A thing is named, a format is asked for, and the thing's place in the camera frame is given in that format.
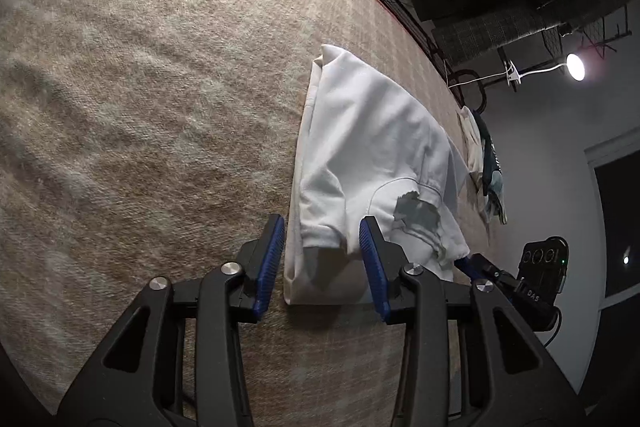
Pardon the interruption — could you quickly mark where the beige checked blanket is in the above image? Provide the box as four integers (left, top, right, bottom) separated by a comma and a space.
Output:
0, 0, 506, 427

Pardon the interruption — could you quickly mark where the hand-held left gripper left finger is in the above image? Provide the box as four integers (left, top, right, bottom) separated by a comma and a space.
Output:
55, 213, 286, 427

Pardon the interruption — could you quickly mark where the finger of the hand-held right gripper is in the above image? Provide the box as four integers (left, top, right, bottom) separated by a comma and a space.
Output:
454, 253, 517, 296

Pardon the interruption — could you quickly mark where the black metal bed frame loop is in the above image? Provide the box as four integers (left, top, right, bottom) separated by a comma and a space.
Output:
447, 69, 488, 112

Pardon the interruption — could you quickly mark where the white clip lamp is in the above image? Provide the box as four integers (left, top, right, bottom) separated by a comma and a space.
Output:
505, 49, 588, 90

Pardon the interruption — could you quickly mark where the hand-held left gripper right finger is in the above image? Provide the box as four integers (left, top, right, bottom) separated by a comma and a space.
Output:
359, 215, 588, 427

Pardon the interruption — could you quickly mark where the black metal clothes rack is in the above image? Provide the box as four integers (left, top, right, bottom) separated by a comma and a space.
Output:
290, 0, 631, 112

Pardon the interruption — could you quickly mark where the white lamp cable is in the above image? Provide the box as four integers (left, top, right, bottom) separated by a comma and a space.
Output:
447, 72, 511, 88

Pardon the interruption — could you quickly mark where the window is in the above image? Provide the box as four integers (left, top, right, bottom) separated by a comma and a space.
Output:
582, 129, 640, 313

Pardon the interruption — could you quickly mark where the white t-shirt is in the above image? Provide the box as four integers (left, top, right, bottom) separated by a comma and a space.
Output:
282, 43, 472, 307

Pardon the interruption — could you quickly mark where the grey plaid coat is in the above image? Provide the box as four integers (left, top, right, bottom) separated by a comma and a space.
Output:
432, 0, 571, 65

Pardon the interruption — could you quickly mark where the pile of clothes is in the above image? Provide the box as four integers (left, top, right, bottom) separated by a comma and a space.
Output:
459, 106, 508, 208

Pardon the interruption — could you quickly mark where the pale blue folded garment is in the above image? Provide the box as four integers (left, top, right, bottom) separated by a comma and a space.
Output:
477, 179, 508, 225

